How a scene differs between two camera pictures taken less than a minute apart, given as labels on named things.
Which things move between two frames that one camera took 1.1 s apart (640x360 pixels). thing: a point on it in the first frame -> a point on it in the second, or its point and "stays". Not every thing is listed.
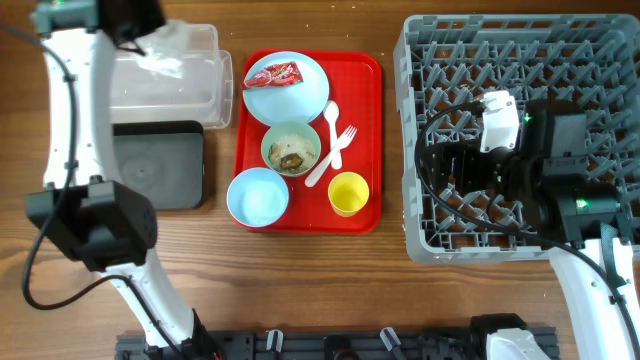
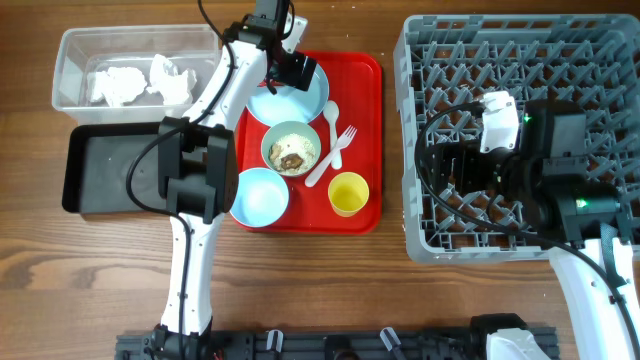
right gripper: x=454 y=154 stays
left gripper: x=159 y=18 -> x=292 y=76
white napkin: x=165 y=47 -> x=118 y=84
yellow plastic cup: x=347 y=193 stays
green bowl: x=291 y=148 stays
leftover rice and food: x=292 y=154 stays
